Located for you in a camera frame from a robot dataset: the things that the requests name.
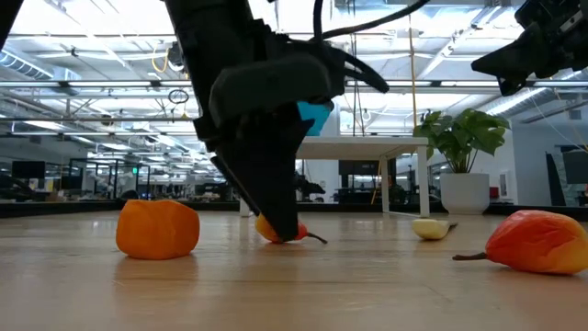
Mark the silver ventilation duct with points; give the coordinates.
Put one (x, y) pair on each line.
(27, 69)

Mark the orange toy mandarin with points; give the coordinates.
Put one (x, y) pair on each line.
(158, 230)

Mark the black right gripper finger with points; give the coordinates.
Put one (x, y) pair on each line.
(511, 85)
(510, 62)

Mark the dark background robot arm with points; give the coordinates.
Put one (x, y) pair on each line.
(314, 188)

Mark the orange red toy pear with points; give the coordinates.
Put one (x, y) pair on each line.
(264, 230)
(537, 243)

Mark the black background panel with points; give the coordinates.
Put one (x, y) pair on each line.
(558, 184)

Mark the green potted plant white pot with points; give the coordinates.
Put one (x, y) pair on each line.
(464, 193)

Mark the black wall screen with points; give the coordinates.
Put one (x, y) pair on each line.
(358, 167)

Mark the white perforated shelf riser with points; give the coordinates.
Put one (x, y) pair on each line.
(367, 147)

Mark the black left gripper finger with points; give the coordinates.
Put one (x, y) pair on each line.
(234, 184)
(271, 184)

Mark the blue collapsible bowl grey rim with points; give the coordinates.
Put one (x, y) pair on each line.
(317, 117)

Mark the black background monitor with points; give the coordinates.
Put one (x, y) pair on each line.
(27, 170)

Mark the black aluminium table frame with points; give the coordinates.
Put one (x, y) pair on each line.
(55, 209)

